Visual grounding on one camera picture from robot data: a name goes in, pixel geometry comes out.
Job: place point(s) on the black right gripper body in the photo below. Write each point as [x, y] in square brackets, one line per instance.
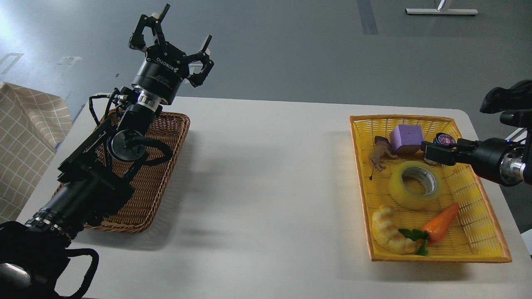
[495, 159]

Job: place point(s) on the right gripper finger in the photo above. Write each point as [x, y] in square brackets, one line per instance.
[461, 147]
[445, 156]

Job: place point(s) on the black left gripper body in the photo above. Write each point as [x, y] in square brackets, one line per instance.
[160, 73]

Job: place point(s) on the yellow tape roll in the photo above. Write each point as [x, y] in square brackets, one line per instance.
[415, 186]

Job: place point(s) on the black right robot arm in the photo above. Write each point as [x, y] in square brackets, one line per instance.
[514, 106]

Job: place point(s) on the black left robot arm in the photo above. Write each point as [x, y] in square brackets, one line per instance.
[33, 257]

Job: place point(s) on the small blue-lidded jar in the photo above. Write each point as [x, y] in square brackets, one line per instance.
[440, 138]

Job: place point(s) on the purple foam cube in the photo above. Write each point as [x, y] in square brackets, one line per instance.
[406, 139]

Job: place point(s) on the brown wicker basket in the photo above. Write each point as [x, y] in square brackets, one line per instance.
[145, 174]

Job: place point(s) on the brown toy lion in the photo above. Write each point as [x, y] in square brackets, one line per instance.
[382, 148]

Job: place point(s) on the orange toy carrot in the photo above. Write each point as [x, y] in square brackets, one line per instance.
[434, 231]

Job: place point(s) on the toy croissant bread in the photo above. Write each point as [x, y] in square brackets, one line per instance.
[387, 234]

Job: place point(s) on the beige checkered cloth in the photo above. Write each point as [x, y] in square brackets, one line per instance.
[32, 123]

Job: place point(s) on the white metal stand base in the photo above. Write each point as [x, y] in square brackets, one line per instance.
[442, 7]

